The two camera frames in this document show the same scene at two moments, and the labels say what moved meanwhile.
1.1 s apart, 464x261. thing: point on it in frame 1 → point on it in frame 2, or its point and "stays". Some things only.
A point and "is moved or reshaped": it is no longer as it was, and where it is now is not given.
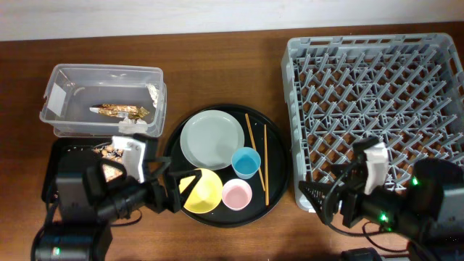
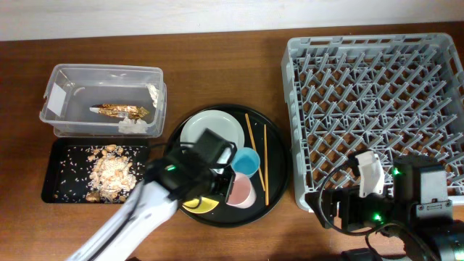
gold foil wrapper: [120, 111] stays
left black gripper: [174, 201] → [228, 179]
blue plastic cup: [246, 162] stays
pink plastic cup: [237, 194] is moved or reshaped
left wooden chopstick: [260, 170] stays
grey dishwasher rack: [404, 91] stays
